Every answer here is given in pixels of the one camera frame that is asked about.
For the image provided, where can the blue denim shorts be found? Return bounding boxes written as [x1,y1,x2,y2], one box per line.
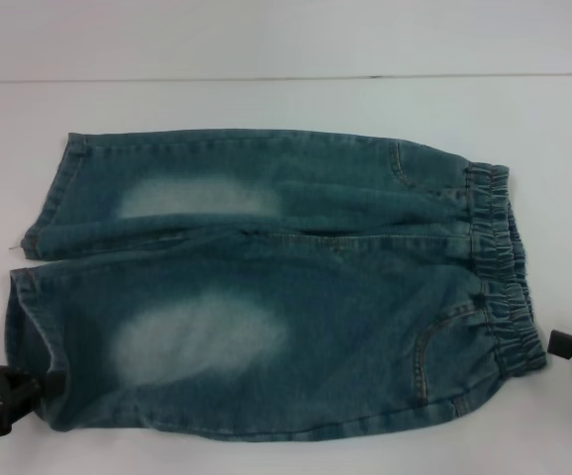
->
[7,130,548,442]

